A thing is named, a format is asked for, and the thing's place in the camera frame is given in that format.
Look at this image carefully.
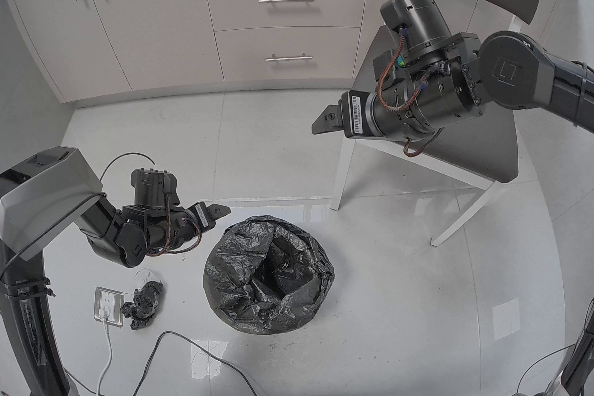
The crumpled black plastic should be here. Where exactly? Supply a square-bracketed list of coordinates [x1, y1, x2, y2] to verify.
[120, 280, 163, 332]

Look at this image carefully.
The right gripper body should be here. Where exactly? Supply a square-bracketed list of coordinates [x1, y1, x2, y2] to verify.
[342, 83, 418, 142]

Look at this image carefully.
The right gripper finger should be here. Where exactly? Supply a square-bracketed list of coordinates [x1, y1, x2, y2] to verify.
[312, 105, 346, 136]

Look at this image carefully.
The black cable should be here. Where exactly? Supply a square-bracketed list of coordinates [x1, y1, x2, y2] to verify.
[0, 151, 156, 281]
[132, 331, 258, 396]
[521, 341, 582, 386]

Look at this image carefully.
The white cable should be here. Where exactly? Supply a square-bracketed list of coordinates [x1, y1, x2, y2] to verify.
[95, 311, 114, 396]

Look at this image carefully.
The clear printed wrapper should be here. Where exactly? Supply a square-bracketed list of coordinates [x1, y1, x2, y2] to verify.
[134, 269, 163, 290]

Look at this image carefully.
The beige cabinet with drawers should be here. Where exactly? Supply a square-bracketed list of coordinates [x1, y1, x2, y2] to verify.
[0, 0, 578, 109]

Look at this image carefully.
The black plastic bag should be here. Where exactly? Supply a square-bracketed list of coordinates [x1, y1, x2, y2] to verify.
[203, 215, 336, 334]

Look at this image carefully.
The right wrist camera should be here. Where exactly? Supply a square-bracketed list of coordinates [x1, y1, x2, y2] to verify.
[372, 50, 404, 81]

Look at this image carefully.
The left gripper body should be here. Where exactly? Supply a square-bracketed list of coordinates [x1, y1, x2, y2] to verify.
[179, 200, 215, 242]

